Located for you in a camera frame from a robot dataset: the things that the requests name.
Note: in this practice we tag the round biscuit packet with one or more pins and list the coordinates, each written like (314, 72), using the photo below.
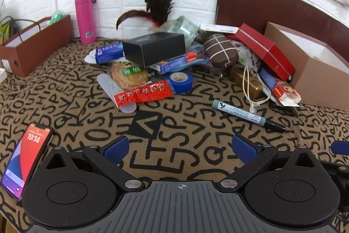
(129, 76)

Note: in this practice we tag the blue tape roll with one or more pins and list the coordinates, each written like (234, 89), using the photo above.
(178, 83)

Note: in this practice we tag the red foil packet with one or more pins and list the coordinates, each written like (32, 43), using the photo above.
(144, 93)

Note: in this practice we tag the smartphone with red wallpaper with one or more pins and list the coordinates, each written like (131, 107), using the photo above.
(24, 156)

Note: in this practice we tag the black rectangular box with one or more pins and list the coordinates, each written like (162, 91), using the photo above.
(152, 48)

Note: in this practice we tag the gold carton box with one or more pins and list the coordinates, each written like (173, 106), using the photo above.
(240, 80)

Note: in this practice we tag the translucent white insole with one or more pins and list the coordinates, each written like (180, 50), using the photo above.
(109, 88)

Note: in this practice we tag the long brown open box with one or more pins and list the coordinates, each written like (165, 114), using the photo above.
(41, 47)

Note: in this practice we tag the blue and red toothpaste box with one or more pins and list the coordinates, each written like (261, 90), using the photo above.
(174, 63)

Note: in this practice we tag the grey marker pen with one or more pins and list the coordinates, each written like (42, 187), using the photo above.
(240, 113)

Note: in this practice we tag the green item in box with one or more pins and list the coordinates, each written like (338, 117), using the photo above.
(56, 17)

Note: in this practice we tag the white medicine box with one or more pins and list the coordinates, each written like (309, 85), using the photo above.
(218, 28)

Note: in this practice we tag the red gift box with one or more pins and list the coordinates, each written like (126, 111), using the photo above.
(264, 50)

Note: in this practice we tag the white item at edge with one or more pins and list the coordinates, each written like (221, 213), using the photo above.
(2, 74)

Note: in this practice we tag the brown plaid pouch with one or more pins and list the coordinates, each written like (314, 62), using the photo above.
(220, 51)

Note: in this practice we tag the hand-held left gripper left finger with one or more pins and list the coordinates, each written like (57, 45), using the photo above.
(117, 149)

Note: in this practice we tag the blue and red snack carton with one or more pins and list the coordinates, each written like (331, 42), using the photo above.
(278, 88)

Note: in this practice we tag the pink thermos bottle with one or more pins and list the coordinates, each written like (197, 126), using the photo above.
(86, 20)

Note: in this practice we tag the brown cardboard box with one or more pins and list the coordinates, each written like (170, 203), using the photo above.
(319, 77)

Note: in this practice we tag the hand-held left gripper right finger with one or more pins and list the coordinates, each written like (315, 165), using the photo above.
(245, 149)

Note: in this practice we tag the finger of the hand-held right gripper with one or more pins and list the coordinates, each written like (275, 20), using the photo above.
(341, 148)
(340, 173)

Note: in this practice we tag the clear green-patterned tape roll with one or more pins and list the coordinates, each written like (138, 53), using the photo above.
(182, 28)

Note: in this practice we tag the brown headboard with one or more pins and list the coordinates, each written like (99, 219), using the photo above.
(250, 1)

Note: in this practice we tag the dark feather duster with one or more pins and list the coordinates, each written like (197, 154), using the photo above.
(160, 3)

